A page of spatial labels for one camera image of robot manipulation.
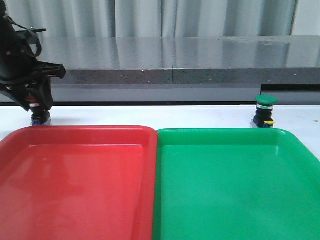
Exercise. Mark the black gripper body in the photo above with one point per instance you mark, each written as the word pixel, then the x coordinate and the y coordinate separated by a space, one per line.
pixel 17 59

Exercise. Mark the red mushroom push button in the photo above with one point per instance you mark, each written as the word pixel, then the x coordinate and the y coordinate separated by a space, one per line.
pixel 40 114

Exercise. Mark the green plastic tray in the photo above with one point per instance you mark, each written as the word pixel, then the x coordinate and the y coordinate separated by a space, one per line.
pixel 235 184

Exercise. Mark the grey stone counter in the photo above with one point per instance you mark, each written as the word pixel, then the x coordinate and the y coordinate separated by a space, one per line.
pixel 191 70

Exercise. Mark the red plastic tray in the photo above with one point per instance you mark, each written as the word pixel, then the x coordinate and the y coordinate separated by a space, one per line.
pixel 78 183

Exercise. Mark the white curtain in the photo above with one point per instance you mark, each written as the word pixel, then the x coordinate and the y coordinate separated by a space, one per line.
pixel 155 18

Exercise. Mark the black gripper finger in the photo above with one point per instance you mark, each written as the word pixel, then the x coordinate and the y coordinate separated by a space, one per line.
pixel 16 93
pixel 41 82

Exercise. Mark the green mushroom push button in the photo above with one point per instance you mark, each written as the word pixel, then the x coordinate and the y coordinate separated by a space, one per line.
pixel 263 114

